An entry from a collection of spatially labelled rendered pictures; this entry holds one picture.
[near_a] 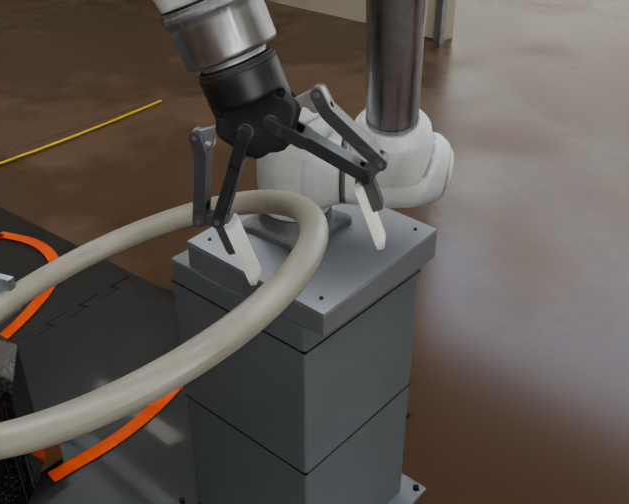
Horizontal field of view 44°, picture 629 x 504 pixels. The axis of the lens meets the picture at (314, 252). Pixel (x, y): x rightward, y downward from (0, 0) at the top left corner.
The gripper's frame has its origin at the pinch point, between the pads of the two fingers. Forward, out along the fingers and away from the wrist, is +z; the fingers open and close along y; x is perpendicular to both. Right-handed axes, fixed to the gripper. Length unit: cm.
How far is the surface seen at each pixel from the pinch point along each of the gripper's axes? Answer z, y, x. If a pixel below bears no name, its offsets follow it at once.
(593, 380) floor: 134, -23, -155
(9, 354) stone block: 29, 94, -64
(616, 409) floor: 137, -28, -142
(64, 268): -1.1, 37.7, -16.0
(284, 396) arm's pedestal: 55, 38, -62
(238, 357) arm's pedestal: 47, 47, -69
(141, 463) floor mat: 87, 103, -97
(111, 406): -1.1, 13.4, 22.2
